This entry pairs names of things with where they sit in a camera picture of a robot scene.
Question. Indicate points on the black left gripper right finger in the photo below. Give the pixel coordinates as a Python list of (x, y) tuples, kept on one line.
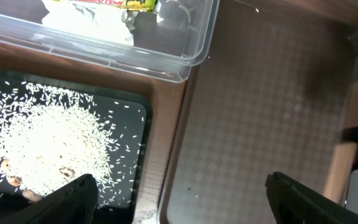
[(294, 203)]

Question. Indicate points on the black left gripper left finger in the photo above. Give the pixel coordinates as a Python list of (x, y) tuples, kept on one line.
[(74, 203)]

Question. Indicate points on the white napkin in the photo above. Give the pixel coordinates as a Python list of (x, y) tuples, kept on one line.
[(98, 21)]

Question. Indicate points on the yellow green snack wrapper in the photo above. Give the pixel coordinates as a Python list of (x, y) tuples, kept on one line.
[(129, 5)]

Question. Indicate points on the spilled rice food waste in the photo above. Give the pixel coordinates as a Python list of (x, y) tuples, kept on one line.
[(50, 135)]

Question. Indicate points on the black plastic tray bin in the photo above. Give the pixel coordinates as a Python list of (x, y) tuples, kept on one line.
[(15, 203)]

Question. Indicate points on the dark brown serving tray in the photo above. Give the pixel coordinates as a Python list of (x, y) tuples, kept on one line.
[(270, 96)]

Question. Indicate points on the clear plastic bin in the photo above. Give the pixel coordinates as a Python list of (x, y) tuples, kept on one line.
[(168, 42)]

